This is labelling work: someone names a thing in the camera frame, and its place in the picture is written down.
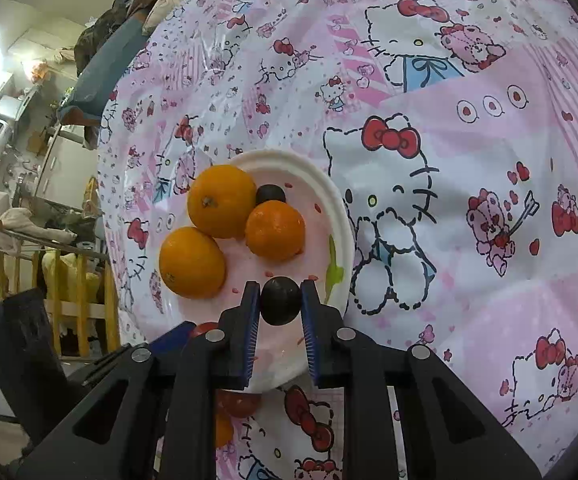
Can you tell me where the teal cushion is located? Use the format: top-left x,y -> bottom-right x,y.
59,17 -> 150,126

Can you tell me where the hanging orange plastic bag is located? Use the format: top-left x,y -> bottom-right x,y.
29,60 -> 53,84

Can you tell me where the beige hanging cloth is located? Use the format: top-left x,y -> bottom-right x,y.
0,207 -> 78,244

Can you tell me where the pink cartoon printed blanket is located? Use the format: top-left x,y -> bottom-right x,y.
94,0 -> 578,480

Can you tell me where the yellow rack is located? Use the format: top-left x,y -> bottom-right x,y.
0,230 -> 120,361

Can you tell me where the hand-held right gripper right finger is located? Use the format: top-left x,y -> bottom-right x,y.
300,280 -> 543,480

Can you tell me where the pile of clothes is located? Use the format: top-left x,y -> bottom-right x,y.
73,0 -> 180,63

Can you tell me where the small orange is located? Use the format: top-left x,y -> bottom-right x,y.
158,226 -> 227,299
245,200 -> 306,262
214,410 -> 235,450

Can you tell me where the pink strawberry-print plate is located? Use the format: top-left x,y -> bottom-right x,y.
158,150 -> 355,394

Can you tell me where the large orange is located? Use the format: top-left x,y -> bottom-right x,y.
187,164 -> 258,240

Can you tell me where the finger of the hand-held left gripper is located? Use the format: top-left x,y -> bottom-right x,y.
146,321 -> 198,362
80,342 -> 137,387

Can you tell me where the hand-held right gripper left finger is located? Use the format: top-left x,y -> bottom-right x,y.
16,281 -> 262,480

